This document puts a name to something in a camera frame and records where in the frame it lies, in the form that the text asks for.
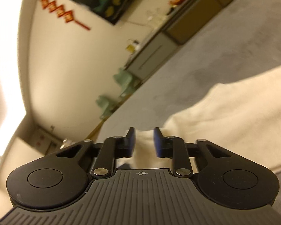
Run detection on cream white trousers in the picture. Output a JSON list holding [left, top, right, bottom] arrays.
[[117, 60, 281, 173]]

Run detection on green child chair left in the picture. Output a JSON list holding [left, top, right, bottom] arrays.
[[95, 95, 117, 120]]

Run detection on green child chair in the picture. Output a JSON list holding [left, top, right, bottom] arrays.
[[95, 95, 117, 120], [113, 68, 141, 98]]

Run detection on green child chair right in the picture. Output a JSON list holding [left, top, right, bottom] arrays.
[[113, 68, 141, 98]]

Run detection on yellow jar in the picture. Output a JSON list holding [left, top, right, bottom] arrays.
[[125, 44, 135, 54]]

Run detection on white kettle jug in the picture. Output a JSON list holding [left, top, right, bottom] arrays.
[[131, 40, 141, 52]]

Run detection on glass cup set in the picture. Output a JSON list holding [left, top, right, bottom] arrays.
[[146, 8, 166, 26]]

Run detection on grey brown sideboard cabinet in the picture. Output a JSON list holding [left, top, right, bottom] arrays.
[[124, 0, 233, 81]]

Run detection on red wall ornament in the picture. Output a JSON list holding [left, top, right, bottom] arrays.
[[40, 0, 91, 31]]

